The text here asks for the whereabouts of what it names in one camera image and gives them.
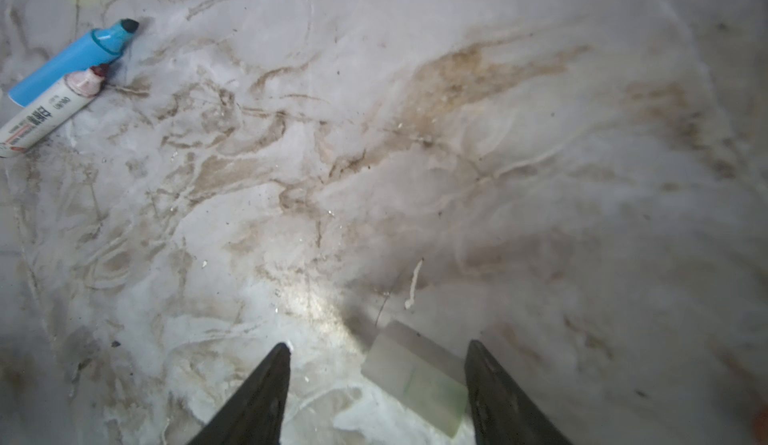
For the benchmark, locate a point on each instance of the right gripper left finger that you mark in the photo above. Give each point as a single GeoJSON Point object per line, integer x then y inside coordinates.
{"type": "Point", "coordinates": [254, 413]}

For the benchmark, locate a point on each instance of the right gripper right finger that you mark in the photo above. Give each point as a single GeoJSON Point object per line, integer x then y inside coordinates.
{"type": "Point", "coordinates": [502, 413]}

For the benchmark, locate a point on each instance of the clear pen cap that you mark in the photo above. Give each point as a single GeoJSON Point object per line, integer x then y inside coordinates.
{"type": "Point", "coordinates": [423, 376]}

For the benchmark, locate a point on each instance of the red white pen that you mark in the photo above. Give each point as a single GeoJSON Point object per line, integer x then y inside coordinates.
{"type": "Point", "coordinates": [51, 109]}

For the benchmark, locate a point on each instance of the blue pen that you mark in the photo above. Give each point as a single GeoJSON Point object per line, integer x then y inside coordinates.
{"type": "Point", "coordinates": [97, 47]}

